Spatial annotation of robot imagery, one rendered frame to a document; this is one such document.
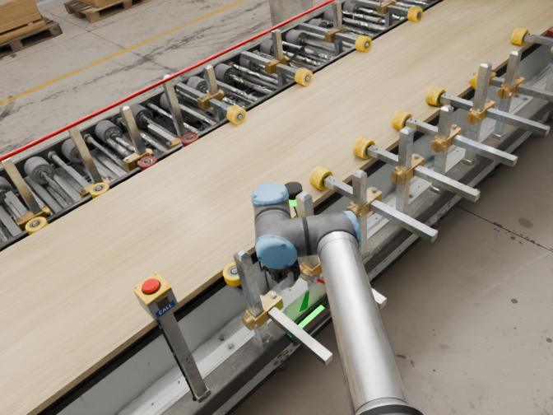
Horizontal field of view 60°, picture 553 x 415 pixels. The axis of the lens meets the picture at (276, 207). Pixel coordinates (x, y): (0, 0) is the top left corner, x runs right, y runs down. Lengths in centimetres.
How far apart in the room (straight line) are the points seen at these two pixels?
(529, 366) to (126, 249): 181
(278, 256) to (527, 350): 171
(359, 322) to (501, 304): 190
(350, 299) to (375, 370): 16
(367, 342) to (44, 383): 103
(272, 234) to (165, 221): 86
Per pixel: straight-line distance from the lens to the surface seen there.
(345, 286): 90
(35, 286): 185
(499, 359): 250
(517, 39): 289
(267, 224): 108
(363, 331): 82
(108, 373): 162
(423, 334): 251
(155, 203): 195
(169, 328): 129
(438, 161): 205
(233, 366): 163
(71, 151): 262
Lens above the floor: 208
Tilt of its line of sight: 41 degrees down
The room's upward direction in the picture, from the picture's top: 10 degrees counter-clockwise
